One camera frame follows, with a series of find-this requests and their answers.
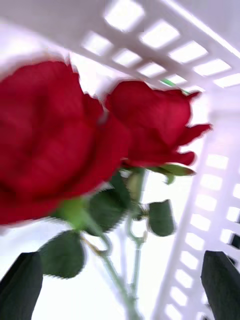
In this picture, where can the red rose with green stem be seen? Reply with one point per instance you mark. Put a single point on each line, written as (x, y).
(50, 140)
(155, 122)

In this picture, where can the shallow white lattice box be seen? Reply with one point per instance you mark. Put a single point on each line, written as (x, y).
(175, 45)

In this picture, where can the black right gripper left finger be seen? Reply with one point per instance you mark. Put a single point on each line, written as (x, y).
(21, 287)

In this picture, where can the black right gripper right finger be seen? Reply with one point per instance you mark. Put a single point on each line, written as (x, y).
(221, 285)

